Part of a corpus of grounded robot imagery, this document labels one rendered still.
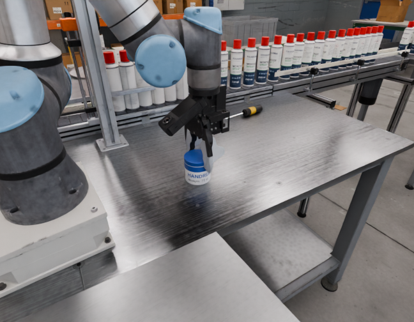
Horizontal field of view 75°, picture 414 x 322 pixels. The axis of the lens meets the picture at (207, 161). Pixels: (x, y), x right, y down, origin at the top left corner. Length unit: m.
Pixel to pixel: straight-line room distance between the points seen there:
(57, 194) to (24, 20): 0.29
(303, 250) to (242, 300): 0.94
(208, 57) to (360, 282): 1.41
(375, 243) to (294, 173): 1.21
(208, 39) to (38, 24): 0.30
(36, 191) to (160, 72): 0.28
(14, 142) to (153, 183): 0.35
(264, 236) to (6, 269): 1.12
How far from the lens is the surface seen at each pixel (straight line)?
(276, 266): 1.33
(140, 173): 0.77
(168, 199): 0.67
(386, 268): 1.83
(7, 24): 0.59
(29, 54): 0.59
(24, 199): 0.54
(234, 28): 2.71
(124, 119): 1.04
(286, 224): 1.51
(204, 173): 0.69
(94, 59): 0.85
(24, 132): 0.49
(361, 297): 1.65
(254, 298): 0.51
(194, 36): 0.57
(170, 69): 0.42
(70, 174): 0.55
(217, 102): 0.65
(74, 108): 1.08
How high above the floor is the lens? 1.26
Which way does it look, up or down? 32 degrees down
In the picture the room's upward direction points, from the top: straight up
